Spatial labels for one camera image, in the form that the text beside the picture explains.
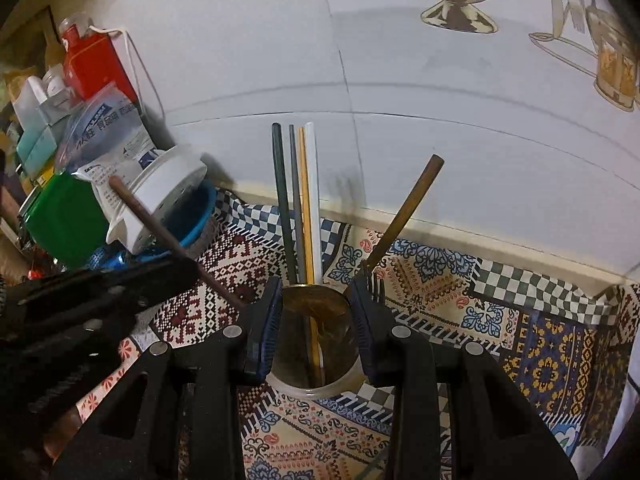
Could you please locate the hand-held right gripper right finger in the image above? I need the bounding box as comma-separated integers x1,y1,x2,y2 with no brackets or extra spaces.
349,279,577,480

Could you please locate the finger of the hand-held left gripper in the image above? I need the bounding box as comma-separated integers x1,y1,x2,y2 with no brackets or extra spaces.
19,257,202,312
0,309,147,414

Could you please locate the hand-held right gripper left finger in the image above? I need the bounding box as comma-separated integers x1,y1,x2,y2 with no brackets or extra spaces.
50,276,284,480

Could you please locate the white cup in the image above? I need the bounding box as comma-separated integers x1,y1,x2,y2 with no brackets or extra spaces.
267,282,364,400

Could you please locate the brown chopstick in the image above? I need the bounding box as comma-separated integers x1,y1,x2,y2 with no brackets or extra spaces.
108,176,249,309

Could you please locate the golden brown spoon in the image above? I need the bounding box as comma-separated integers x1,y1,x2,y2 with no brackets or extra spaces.
357,154,446,282

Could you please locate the dark green chopstick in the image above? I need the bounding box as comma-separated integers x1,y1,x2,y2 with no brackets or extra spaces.
271,122,302,288

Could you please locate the grey chopstick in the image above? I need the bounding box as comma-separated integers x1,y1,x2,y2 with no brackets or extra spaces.
288,124,324,387

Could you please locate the gold chopstick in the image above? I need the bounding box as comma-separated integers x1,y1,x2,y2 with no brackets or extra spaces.
298,126,327,372

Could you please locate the white chopstick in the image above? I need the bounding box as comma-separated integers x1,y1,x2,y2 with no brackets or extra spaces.
304,120,332,377

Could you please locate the green box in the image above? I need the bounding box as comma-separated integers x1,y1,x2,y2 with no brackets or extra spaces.
20,172,111,269

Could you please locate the blue bowl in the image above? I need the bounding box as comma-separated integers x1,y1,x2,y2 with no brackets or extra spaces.
125,180,219,264

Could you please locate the white perforated strainer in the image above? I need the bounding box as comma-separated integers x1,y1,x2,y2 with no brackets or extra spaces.
105,143,209,254

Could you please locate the patterned tablecloth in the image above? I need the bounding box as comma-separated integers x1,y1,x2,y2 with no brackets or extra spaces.
75,187,640,480

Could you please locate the blue and white plastic packet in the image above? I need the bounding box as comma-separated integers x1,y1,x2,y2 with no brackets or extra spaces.
55,87,162,182

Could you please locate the teal box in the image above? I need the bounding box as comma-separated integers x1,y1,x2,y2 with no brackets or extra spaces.
15,120,72,179

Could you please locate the white plastic bottle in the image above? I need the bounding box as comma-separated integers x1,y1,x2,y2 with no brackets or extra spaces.
12,75,71,127

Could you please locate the red box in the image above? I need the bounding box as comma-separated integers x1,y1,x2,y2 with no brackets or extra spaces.
62,35,139,104

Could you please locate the white cable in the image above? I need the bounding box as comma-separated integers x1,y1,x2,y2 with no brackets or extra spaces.
95,27,166,122

